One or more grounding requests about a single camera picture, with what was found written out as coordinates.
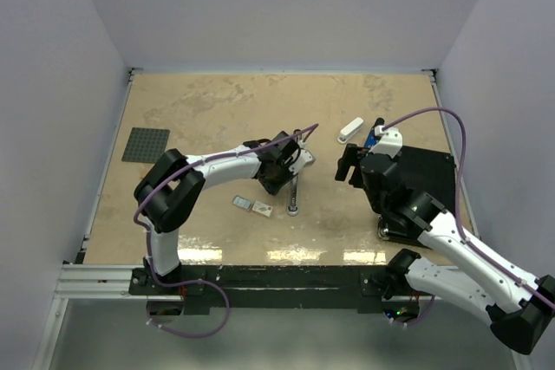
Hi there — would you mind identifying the blue black stapler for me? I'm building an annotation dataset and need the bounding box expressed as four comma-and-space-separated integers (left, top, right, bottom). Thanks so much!
363, 118, 385, 149

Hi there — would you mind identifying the silver black stapler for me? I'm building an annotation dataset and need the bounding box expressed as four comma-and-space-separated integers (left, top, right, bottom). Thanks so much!
285, 128, 304, 217

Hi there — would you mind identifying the white staple box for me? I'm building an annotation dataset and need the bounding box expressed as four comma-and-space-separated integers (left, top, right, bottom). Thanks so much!
251, 201, 273, 217

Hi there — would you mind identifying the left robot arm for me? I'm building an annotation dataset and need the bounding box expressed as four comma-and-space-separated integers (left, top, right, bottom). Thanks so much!
134, 132, 304, 294

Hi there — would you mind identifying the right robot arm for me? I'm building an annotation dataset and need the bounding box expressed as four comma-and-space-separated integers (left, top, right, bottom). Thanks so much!
335, 144, 554, 355

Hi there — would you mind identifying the white stapler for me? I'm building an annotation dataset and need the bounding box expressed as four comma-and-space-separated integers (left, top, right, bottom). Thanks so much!
337, 117, 364, 144

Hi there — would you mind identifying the black case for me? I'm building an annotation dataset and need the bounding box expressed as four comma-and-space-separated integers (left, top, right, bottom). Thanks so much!
377, 146, 455, 247

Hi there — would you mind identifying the grey lego baseplate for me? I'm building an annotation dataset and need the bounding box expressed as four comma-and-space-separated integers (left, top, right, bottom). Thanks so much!
121, 127, 170, 164

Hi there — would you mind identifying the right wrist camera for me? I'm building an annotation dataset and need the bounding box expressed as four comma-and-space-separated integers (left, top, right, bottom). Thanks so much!
369, 126, 403, 159

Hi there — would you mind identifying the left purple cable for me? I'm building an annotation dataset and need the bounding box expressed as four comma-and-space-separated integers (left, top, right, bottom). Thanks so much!
133, 123, 320, 258

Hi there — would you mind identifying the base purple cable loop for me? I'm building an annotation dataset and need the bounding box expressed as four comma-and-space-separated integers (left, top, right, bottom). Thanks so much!
146, 276, 231, 340

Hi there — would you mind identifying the black base frame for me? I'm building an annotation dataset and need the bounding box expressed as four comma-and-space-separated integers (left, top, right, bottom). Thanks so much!
129, 265, 415, 315

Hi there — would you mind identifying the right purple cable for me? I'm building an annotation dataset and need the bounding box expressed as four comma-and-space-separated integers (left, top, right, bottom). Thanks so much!
381, 107, 555, 315

